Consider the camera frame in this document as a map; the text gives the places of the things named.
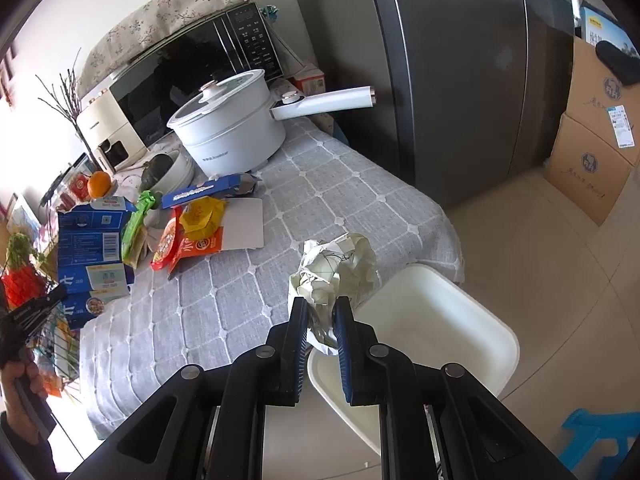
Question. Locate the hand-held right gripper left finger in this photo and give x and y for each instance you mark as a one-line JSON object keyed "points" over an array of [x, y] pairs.
{"points": [[301, 355]]}

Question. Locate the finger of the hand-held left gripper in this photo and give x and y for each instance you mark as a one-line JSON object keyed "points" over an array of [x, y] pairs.
{"points": [[52, 297]]}

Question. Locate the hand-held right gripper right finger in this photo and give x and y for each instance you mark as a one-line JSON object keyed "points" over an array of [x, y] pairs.
{"points": [[342, 360]]}

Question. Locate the white paper ball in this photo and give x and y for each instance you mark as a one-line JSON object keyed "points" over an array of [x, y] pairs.
{"points": [[335, 265]]}

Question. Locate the white plastic bin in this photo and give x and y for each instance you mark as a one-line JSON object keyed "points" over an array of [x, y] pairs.
{"points": [[430, 320]]}

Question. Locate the green snack packet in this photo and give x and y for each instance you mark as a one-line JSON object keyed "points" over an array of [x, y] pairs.
{"points": [[132, 232]]}

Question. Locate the red snack packet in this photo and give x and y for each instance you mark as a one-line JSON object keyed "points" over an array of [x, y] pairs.
{"points": [[170, 245]]}

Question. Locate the long blue biscuit box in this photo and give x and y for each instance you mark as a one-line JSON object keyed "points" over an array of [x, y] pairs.
{"points": [[200, 193]]}

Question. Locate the person's left forearm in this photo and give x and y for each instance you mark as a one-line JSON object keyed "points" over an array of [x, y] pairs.
{"points": [[25, 460]]}

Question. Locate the person's left hand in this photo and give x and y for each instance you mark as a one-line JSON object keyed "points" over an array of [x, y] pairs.
{"points": [[15, 375]]}

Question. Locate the red green hanging ornament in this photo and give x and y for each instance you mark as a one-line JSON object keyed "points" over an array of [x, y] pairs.
{"points": [[20, 285]]}

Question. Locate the opened blue white carton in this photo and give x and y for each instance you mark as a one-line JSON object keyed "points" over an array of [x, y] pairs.
{"points": [[85, 240]]}

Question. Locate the orange fruit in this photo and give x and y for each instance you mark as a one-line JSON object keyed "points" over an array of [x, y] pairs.
{"points": [[99, 184]]}

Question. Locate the white flat cardboard sheet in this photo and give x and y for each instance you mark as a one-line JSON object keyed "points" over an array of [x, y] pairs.
{"points": [[245, 225]]}

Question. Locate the yellow crumpled wrapper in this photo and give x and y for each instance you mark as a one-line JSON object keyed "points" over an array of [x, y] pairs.
{"points": [[200, 217]]}

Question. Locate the grey checked tablecloth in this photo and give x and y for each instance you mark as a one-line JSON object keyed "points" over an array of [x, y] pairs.
{"points": [[320, 185]]}

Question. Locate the white bowl with avocado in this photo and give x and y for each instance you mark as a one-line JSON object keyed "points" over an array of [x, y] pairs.
{"points": [[175, 170]]}

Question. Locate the white toaster oven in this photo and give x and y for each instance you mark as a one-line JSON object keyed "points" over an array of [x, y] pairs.
{"points": [[102, 125]]}

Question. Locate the dried bare branches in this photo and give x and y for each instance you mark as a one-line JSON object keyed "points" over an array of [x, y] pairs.
{"points": [[70, 105]]}

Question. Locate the blue plastic container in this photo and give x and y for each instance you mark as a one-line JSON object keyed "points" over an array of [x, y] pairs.
{"points": [[342, 134]]}

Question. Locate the white electric cooking pot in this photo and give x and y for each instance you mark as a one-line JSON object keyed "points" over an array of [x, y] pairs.
{"points": [[235, 130]]}

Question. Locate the beige small box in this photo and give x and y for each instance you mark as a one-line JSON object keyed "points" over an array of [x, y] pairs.
{"points": [[327, 121]]}

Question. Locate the black microwave oven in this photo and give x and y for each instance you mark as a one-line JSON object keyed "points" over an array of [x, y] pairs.
{"points": [[165, 75]]}

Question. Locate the blue plastic stool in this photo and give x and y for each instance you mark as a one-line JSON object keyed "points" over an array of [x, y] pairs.
{"points": [[585, 422]]}

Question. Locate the small orange white box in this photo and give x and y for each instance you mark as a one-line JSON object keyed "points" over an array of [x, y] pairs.
{"points": [[310, 82]]}

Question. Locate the low brown cardboard box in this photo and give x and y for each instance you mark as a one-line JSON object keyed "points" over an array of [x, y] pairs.
{"points": [[580, 170]]}

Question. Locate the floral dust cover cloth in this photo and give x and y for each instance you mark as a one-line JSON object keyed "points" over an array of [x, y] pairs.
{"points": [[165, 10]]}

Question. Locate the grey refrigerator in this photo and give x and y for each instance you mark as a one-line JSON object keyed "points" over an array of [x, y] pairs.
{"points": [[450, 60]]}

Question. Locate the teal small ornament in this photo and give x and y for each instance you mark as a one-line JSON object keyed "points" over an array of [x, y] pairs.
{"points": [[269, 10]]}

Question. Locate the tall brown cardboard box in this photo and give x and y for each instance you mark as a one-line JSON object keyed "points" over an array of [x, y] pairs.
{"points": [[595, 95]]}

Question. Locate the black cloth item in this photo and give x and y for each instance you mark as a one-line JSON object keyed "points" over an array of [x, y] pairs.
{"points": [[620, 62]]}

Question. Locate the blue white printed box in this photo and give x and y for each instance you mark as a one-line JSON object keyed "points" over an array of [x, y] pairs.
{"points": [[600, 25]]}

